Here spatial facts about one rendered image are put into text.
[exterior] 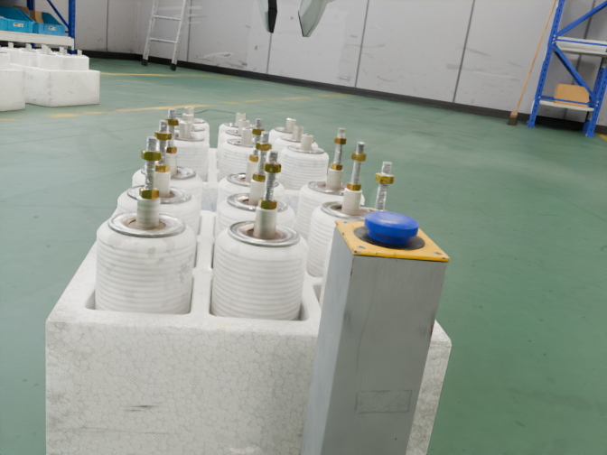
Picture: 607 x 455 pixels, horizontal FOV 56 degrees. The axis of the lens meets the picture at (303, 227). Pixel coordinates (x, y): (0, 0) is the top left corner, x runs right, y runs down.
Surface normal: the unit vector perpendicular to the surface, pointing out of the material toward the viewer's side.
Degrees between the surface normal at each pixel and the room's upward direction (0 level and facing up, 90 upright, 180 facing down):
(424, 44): 90
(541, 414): 0
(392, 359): 90
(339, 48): 90
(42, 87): 90
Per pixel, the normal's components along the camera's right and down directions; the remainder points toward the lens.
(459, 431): 0.13, -0.95
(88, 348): 0.13, 0.31
